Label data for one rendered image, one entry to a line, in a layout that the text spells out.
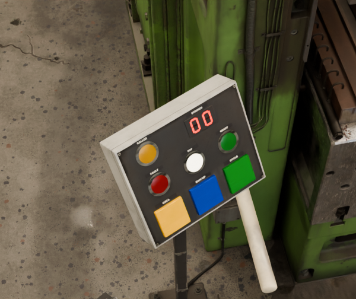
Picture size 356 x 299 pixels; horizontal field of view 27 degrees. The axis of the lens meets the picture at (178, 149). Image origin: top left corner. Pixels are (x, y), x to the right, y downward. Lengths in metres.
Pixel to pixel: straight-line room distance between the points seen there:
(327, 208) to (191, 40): 0.68
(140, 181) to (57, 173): 1.41
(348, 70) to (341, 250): 0.85
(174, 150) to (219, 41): 0.33
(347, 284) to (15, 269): 1.23
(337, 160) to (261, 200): 0.55
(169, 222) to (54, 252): 1.19
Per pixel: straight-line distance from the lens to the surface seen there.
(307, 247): 2.55
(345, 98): 2.02
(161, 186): 1.71
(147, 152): 1.66
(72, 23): 3.58
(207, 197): 1.78
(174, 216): 1.75
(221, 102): 1.73
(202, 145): 1.73
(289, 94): 2.13
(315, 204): 2.28
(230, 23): 1.84
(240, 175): 1.81
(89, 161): 3.07
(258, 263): 2.12
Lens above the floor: 2.53
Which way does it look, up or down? 55 degrees down
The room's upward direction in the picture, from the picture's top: 2 degrees counter-clockwise
